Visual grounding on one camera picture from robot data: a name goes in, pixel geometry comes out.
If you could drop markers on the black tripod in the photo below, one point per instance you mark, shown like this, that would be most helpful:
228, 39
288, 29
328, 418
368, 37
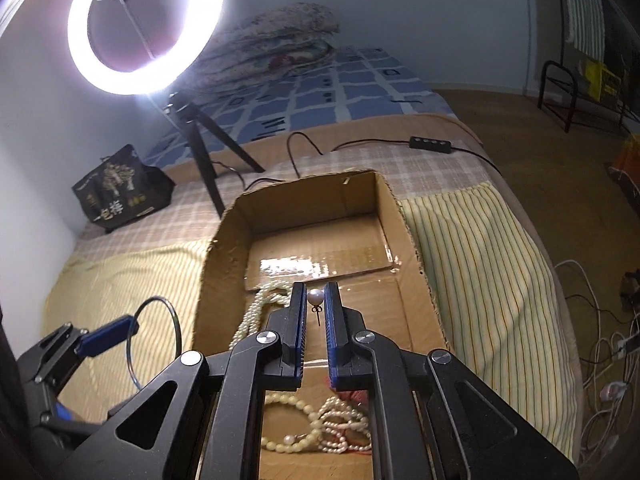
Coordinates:
200, 150

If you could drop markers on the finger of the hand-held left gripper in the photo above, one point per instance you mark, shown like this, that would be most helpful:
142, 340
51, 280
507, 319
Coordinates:
75, 427
107, 335

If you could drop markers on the beige plaid blanket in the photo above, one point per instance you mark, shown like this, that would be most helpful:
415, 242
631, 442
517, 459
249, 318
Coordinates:
425, 170

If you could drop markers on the striped hanging towel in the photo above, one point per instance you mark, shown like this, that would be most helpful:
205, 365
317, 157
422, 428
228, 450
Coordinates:
585, 15

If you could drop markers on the blue checked bedsheet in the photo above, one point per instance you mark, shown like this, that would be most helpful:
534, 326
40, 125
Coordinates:
350, 95

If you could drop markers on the cardboard box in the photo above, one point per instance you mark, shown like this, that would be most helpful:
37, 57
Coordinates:
320, 220

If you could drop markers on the black printed bag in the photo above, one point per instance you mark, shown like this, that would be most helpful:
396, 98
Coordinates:
120, 190

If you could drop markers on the yellow box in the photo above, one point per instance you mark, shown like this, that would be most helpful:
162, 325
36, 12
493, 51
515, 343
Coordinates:
602, 82

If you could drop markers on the black metal rack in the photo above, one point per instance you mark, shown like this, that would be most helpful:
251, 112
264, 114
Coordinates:
559, 64

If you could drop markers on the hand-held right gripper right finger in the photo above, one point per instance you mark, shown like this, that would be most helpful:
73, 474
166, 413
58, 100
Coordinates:
332, 335

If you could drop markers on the folded floral quilt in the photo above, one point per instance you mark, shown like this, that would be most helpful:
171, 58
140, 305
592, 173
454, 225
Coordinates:
280, 35

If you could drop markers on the white charger plug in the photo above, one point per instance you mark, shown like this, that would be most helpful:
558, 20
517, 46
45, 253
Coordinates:
612, 391

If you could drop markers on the small pearl strand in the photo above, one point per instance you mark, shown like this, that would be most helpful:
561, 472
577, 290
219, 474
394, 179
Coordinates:
350, 422

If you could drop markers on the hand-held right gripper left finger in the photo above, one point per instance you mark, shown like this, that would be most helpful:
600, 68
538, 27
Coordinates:
299, 330

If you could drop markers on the pearl stud earring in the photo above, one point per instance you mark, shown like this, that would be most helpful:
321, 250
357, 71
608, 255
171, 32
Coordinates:
315, 297
288, 439

